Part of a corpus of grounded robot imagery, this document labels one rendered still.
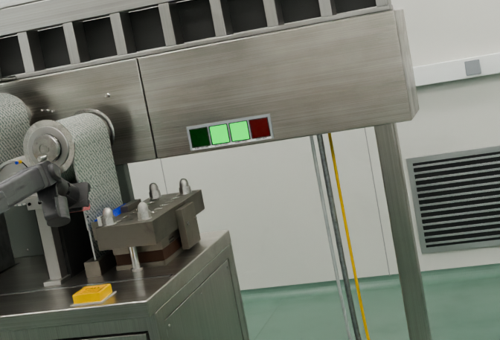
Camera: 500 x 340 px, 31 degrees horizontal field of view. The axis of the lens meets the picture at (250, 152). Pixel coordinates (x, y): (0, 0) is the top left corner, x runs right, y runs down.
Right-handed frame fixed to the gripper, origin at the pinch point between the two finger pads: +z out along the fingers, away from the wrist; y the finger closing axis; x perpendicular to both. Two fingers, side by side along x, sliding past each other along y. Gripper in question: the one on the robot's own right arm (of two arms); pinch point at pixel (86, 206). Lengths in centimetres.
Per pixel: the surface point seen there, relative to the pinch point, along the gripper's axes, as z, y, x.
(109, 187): 12.3, 0.2, 9.5
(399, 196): 50, 75, 8
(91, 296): -16.9, 11.6, -28.6
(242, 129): 20.8, 36.9, 24.1
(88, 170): -0.4, 0.2, 9.9
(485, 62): 223, 99, 131
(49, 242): -2.5, -9.1, -9.3
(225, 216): 257, -54, 80
